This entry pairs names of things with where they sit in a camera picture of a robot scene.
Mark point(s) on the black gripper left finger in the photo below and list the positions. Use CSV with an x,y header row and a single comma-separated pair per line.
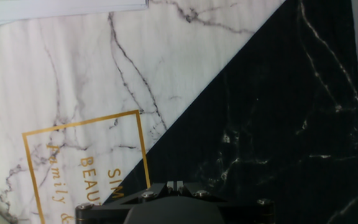
x,y
149,194

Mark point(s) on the marble pink black tablecloth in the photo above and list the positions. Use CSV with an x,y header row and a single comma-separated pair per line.
x,y
73,77

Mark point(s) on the printed white paper sheets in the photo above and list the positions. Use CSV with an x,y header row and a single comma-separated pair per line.
x,y
57,9

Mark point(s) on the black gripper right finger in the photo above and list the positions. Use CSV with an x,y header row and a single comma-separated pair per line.
x,y
202,193

